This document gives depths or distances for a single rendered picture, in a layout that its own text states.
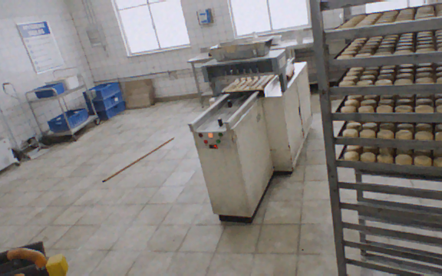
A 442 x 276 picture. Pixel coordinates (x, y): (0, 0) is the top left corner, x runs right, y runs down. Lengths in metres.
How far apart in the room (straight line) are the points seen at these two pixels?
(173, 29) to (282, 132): 4.20
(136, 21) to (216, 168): 4.95
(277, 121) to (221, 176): 0.77
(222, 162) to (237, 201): 0.34
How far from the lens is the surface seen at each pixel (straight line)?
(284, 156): 3.01
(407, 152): 1.24
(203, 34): 6.29
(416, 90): 1.05
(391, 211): 1.26
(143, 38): 6.93
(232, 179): 2.43
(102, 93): 6.64
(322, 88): 1.05
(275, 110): 2.83
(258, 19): 6.08
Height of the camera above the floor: 1.64
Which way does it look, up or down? 20 degrees down
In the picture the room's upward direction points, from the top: 11 degrees counter-clockwise
